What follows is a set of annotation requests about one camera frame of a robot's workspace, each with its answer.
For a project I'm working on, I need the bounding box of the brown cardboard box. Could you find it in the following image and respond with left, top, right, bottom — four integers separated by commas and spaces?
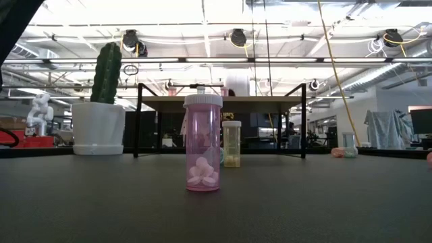
0, 116, 28, 131

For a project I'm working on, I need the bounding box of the silver ventilation duct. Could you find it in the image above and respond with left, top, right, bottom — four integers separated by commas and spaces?
9, 43, 61, 61
322, 60, 432, 97

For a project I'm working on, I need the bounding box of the black hanging wire ring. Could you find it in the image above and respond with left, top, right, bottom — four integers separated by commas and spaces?
122, 63, 140, 76

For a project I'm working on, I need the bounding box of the black partition panel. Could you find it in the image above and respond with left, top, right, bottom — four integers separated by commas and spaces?
124, 110, 159, 149

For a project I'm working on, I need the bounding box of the white draped cloth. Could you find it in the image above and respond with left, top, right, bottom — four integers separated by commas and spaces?
180, 113, 190, 146

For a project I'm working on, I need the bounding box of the black computer monitor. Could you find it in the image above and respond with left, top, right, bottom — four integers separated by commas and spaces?
410, 107, 432, 136

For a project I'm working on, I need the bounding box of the gray draped cloth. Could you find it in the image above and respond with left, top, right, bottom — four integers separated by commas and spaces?
363, 109, 415, 151

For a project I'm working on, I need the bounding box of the white cylindrical column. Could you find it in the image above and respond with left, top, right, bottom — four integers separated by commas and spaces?
225, 74, 251, 97

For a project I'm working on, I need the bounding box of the dark table mat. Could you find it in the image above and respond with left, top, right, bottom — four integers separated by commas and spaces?
0, 153, 432, 243

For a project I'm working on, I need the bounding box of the white hexagonal plant pot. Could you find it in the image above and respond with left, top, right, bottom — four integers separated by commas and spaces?
71, 102, 126, 156

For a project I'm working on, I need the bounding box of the green artificial cactus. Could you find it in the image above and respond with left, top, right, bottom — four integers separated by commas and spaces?
89, 41, 123, 105

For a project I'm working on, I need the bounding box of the black cable loop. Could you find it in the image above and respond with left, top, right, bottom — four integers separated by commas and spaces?
0, 127, 20, 149

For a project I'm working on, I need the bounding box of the black aluminium table frame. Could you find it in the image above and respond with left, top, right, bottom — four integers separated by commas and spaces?
0, 146, 432, 160

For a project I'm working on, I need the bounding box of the yellow hanging cable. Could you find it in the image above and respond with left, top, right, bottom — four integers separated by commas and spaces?
317, 0, 361, 148

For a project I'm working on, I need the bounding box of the yellow pill bottle white cap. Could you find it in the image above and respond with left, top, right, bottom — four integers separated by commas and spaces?
221, 120, 242, 169

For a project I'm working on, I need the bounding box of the wooden shelf black metal frame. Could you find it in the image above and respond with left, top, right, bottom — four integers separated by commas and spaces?
133, 82, 308, 159

